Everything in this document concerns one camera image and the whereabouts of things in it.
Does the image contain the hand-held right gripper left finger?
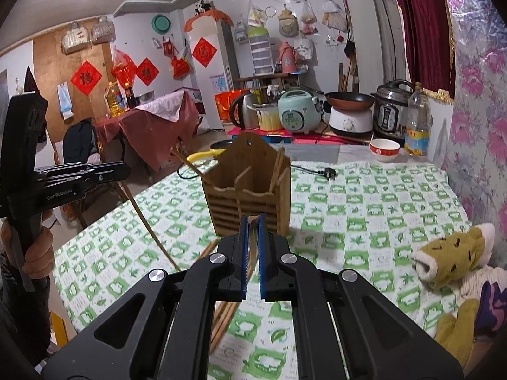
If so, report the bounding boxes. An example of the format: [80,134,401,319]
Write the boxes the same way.
[42,216,249,380]

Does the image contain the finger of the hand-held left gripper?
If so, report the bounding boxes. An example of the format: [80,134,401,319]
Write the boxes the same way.
[37,161,131,186]

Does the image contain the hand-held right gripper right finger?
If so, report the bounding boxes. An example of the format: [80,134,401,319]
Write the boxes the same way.
[258,214,464,380]

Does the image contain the bamboo chopstick holder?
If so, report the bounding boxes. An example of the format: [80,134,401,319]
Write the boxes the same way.
[200,132,293,239]

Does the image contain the person's left forearm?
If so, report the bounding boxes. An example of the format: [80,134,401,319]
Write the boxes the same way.
[0,253,57,369]

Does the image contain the person's left hand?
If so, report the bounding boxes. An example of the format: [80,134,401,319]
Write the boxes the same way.
[0,218,55,280]

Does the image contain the chair with dark jacket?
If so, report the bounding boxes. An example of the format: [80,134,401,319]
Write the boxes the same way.
[62,120,104,167]

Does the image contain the blue face mask pack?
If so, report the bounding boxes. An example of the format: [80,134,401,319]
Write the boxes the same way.
[57,83,74,120]

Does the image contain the table with red cloth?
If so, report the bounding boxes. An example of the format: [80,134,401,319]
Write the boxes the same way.
[93,90,203,185]

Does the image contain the yellow cooking oil bottle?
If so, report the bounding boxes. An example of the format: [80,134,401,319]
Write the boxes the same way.
[104,82,127,118]

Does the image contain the dark hanging cloth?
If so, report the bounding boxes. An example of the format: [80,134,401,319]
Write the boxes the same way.
[24,66,49,143]

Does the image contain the red diamond paper decoration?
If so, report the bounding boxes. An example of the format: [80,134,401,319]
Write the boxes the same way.
[135,57,161,86]
[191,37,218,68]
[70,61,102,96]

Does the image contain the green leaf printed tablecloth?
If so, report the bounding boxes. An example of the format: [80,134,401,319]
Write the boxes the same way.
[51,160,492,380]

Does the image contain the woven handbag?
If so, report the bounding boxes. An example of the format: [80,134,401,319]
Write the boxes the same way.
[91,15,116,44]
[61,21,92,54]

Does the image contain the yellow cooking pot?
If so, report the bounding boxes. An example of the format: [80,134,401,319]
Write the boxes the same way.
[253,103,284,131]

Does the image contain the steel electric kettle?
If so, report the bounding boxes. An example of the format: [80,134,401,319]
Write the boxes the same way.
[229,92,260,130]

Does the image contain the white refrigerator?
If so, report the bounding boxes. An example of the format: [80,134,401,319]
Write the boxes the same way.
[192,20,241,128]

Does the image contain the pale green rice cooker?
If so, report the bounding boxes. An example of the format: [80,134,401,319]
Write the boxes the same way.
[277,87,324,136]

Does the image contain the green plastic basin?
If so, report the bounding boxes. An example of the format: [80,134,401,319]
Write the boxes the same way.
[152,13,172,35]

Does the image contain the white electric cooker base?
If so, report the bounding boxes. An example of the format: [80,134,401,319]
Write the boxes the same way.
[329,105,374,138]

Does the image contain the red and white bowl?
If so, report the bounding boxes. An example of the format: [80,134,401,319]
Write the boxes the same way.
[369,138,401,162]

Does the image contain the yellow plush toy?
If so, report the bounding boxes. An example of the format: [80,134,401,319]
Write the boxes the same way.
[410,223,507,367]

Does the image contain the orange cloth cover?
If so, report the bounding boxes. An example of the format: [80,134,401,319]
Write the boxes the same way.
[183,9,234,33]

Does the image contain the copper frying pan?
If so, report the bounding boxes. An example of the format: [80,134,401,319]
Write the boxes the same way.
[324,91,375,112]

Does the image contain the plastic drawer tower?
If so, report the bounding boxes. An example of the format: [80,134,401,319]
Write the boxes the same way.
[248,35,275,76]

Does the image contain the silver black pressure cooker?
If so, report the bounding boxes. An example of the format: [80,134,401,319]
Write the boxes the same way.
[374,80,417,142]

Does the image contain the clear bottle yellow label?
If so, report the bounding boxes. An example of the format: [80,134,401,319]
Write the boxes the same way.
[404,82,432,157]

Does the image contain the pink thermos jug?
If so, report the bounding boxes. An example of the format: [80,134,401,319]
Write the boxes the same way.
[278,41,299,74]

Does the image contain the white tote bag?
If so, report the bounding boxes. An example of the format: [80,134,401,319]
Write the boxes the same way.
[293,37,314,63]

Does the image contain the clear hanging plastic bag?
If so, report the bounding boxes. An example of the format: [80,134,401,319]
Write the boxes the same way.
[247,0,271,29]

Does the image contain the purple cloth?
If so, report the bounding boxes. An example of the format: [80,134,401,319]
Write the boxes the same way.
[474,280,507,335]

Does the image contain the beige hanging bag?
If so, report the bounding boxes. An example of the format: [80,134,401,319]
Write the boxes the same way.
[277,4,300,39]

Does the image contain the hanging plastic bag with food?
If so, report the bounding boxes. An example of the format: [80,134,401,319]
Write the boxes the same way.
[300,0,318,35]

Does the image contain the hanging white bag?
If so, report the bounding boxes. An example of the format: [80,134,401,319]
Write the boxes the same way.
[320,0,350,33]

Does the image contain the pink floral sheet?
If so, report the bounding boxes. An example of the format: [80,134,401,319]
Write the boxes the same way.
[435,0,507,230]

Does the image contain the dark red curtain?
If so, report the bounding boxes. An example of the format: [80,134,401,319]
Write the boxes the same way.
[390,0,457,100]

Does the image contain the thin black cable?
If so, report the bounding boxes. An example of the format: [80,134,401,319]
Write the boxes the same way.
[176,164,203,180]

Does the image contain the yellow handled tool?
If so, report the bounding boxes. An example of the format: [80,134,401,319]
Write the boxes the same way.
[186,148,227,163]

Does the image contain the black power plug cable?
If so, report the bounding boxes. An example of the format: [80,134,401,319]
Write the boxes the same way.
[290,164,337,180]

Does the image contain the wooden wall shelf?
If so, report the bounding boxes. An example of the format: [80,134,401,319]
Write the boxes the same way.
[234,71,310,92]

